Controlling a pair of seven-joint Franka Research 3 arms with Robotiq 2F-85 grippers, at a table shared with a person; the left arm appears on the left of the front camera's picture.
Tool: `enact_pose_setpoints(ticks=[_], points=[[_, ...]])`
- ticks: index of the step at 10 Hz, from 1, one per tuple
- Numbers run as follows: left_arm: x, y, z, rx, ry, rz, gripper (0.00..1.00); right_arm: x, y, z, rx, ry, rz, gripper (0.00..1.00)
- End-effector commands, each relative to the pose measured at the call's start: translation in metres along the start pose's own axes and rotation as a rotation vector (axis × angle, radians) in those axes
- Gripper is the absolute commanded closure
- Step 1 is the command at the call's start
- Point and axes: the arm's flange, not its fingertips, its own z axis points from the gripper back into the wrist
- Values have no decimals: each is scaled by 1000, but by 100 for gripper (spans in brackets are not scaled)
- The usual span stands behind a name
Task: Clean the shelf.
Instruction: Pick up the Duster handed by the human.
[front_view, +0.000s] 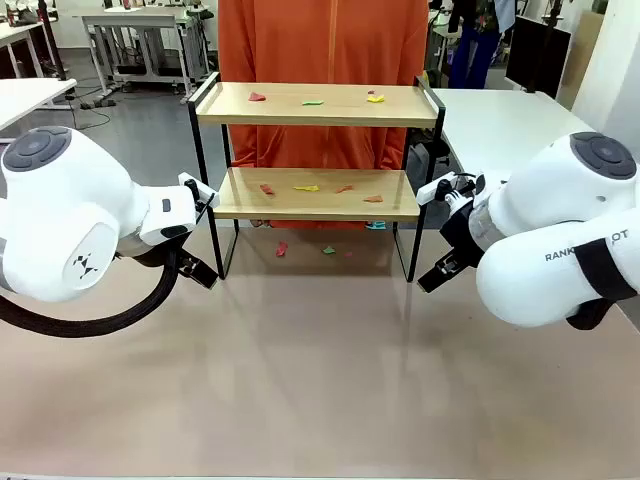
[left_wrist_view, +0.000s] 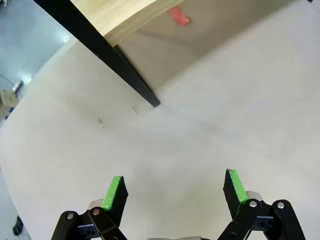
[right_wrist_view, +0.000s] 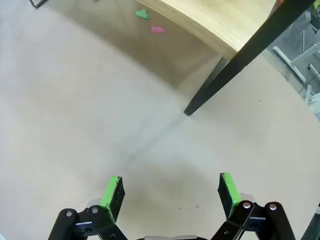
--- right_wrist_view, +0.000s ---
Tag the two-tier wooden black-framed shelf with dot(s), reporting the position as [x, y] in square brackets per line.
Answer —
[212, 20]

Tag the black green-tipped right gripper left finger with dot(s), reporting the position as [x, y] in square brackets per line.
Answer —
[110, 200]

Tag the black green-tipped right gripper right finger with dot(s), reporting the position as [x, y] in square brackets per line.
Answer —
[231, 197]

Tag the magenta pink paper scrap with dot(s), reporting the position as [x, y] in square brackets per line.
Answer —
[157, 30]

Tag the green paper scrap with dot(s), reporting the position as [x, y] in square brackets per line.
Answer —
[142, 13]

